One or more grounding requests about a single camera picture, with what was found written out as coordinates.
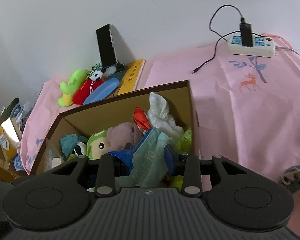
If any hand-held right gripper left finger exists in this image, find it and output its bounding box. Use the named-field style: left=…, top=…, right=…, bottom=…
left=11, top=142, right=137, bottom=197

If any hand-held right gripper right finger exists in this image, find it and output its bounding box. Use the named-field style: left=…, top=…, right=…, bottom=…
left=164, top=144, right=248, bottom=195

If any teal printed cloth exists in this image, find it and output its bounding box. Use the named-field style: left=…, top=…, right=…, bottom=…
left=115, top=127, right=180, bottom=188

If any mauve plush bear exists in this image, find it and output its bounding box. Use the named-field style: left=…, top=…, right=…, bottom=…
left=107, top=122, right=144, bottom=153

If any brown cardboard box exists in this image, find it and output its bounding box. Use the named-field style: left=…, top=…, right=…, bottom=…
left=29, top=79, right=202, bottom=188

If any white terry towel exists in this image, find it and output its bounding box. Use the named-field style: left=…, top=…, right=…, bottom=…
left=148, top=92, right=184, bottom=140

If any green plush toy with face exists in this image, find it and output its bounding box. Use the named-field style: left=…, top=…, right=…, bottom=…
left=86, top=129, right=110, bottom=160

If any black white plush toy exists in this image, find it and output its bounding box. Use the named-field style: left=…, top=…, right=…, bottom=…
left=74, top=141, right=88, bottom=157

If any red printed pouch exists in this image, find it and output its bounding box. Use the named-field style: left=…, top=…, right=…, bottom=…
left=132, top=107, right=152, bottom=132

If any small teal towel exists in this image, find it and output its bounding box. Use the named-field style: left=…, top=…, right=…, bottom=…
left=59, top=134, right=88, bottom=158

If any blue glasses case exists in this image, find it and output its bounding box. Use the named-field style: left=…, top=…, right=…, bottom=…
left=83, top=78, right=120, bottom=105

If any red plush toy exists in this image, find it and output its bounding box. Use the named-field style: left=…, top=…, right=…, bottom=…
left=72, top=77, right=105, bottom=105

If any pink printed bed sheet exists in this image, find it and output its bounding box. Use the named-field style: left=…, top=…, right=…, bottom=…
left=20, top=32, right=300, bottom=180

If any yellow book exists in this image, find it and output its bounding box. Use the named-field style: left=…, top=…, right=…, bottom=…
left=117, top=59, right=146, bottom=95

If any panda plush toy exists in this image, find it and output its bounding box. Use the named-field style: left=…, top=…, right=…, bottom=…
left=87, top=64, right=118, bottom=82

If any black phone stand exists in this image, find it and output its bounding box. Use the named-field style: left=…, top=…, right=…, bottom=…
left=101, top=61, right=127, bottom=80

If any green yellow plush toy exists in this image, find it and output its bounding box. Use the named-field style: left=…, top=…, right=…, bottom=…
left=58, top=69, right=88, bottom=107

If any blue white printed bag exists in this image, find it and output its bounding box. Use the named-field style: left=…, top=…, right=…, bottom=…
left=10, top=101, right=34, bottom=133

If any black phone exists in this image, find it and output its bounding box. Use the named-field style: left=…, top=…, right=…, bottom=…
left=96, top=24, right=118, bottom=68

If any yellow white packet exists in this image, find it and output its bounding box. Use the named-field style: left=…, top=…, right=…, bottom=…
left=0, top=117, right=22, bottom=162

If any brown cardboard carton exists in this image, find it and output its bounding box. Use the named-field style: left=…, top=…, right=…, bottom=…
left=0, top=150, right=25, bottom=183

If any white power strip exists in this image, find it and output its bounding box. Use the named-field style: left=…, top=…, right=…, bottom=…
left=227, top=32, right=276, bottom=58

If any black charger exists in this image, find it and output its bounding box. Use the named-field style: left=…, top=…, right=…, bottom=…
left=239, top=23, right=253, bottom=47

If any black charging cable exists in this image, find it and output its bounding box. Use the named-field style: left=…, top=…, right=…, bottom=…
left=191, top=4, right=245, bottom=75

